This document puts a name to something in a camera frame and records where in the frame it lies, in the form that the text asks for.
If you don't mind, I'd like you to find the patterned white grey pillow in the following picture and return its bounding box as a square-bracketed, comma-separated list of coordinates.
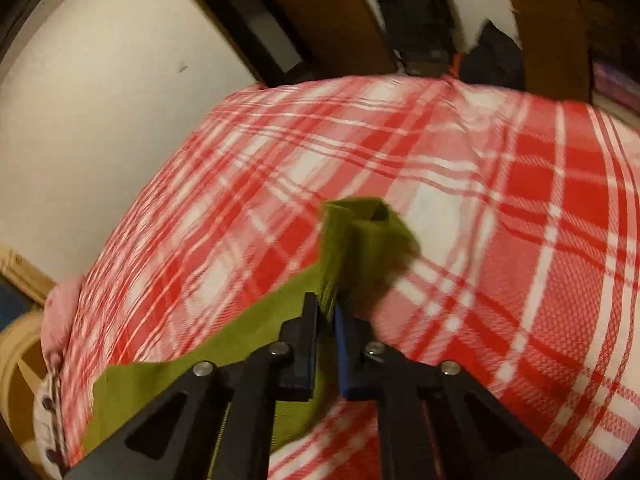
[34, 373, 68, 479]

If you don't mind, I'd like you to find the green striped knit sweater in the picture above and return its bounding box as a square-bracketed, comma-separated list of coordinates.
[84, 197, 420, 452]

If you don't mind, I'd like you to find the wooden bed headboard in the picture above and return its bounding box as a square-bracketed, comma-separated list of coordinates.
[1, 310, 47, 462]

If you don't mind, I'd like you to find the stack of colourful items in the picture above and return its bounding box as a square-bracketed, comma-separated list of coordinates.
[592, 61, 640, 114]

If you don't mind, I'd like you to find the black bag on floor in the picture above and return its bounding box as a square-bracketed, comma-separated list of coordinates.
[376, 0, 525, 91]

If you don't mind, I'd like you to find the pink floral pillow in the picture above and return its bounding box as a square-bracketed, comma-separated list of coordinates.
[40, 274, 86, 373]

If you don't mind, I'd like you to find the red white plaid bedspread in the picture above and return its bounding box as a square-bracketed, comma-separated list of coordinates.
[61, 77, 639, 479]

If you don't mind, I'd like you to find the brown wooden door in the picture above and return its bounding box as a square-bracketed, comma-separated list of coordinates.
[194, 0, 397, 87]

